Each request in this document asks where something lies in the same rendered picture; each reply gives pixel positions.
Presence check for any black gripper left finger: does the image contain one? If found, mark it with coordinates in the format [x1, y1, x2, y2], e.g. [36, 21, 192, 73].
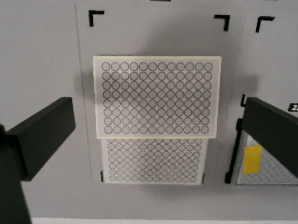
[0, 97, 76, 224]

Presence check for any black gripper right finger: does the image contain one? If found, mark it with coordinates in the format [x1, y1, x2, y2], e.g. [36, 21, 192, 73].
[241, 97, 298, 179]

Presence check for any clear plastic plate lid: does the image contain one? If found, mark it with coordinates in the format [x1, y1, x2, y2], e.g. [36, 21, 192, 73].
[230, 129, 298, 189]

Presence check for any grey flat deck plate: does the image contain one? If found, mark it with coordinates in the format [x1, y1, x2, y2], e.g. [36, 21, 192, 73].
[0, 0, 298, 221]

